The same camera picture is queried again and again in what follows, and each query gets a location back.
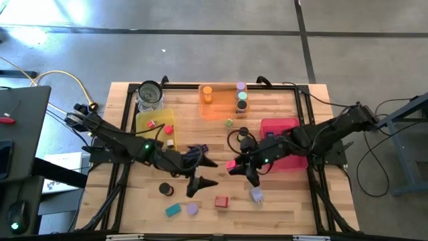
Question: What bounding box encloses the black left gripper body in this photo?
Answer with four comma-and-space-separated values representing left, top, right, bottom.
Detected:
167, 150, 203, 177

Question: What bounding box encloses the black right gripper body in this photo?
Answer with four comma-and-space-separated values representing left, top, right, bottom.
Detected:
245, 142, 285, 173

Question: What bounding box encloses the purple digital clock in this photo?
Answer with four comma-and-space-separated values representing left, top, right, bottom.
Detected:
188, 144, 210, 158

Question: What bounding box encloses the periwinkle wall charger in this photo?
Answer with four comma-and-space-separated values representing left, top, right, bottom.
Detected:
249, 185, 264, 204

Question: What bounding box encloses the black-capped purple hourglass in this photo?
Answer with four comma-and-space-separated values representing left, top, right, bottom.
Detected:
236, 100, 249, 118

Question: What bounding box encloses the orange hourglass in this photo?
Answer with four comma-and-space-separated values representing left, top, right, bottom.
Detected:
202, 86, 214, 104

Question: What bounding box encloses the black-capped red hourglass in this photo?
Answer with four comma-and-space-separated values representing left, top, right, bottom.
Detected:
158, 182, 175, 197

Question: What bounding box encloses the pink translucent plastic bin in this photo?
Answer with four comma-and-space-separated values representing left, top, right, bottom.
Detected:
259, 116, 309, 172

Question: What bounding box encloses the teal flat charger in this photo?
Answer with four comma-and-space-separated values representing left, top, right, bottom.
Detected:
165, 202, 183, 218

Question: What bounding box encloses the yellow translucent plastic bin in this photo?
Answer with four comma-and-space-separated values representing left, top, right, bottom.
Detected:
135, 108, 177, 151

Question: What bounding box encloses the orange translucent plastic bin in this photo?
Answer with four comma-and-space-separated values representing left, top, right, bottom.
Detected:
198, 83, 250, 121

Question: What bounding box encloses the clear glass jar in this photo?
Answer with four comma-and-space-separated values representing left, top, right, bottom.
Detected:
136, 79, 165, 113

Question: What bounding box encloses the white bar light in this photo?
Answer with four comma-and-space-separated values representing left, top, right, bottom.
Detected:
293, 235, 331, 241
106, 234, 144, 241

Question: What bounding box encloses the white printed box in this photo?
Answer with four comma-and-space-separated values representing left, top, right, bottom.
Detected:
42, 152, 84, 195

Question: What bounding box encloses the black desk crossbar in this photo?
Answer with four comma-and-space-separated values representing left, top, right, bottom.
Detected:
32, 157, 88, 189

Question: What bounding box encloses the blue metal stand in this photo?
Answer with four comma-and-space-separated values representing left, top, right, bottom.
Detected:
368, 92, 428, 197

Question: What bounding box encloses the grey desk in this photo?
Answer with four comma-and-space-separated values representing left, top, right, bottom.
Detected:
0, 85, 51, 183

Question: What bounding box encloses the black computer mouse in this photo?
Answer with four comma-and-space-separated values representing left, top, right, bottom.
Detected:
6, 199, 30, 235

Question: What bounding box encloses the black phone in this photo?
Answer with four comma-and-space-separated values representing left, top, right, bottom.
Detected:
0, 139, 14, 181

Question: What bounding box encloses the black floor strip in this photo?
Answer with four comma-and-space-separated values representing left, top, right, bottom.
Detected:
0, 70, 37, 79

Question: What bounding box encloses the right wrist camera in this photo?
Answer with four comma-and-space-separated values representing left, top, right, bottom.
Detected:
239, 135, 258, 153

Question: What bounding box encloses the red wall charger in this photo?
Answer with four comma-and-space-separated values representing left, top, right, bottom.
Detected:
214, 195, 230, 209

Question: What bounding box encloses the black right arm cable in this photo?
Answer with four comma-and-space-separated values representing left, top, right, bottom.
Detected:
227, 127, 268, 177

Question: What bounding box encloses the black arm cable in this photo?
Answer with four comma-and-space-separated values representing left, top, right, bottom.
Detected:
227, 127, 268, 177
132, 123, 205, 177

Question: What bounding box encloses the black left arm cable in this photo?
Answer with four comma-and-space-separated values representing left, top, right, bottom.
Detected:
132, 123, 205, 177

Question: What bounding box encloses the black aluminium table frame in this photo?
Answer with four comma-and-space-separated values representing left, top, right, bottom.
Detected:
75, 82, 360, 235

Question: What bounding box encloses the black floor cable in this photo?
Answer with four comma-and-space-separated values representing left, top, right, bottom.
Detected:
356, 96, 421, 198

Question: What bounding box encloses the yellow cable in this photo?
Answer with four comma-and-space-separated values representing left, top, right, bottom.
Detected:
0, 55, 100, 113

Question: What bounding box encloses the red-handled screwdriver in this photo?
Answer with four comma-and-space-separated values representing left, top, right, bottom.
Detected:
0, 100, 19, 126

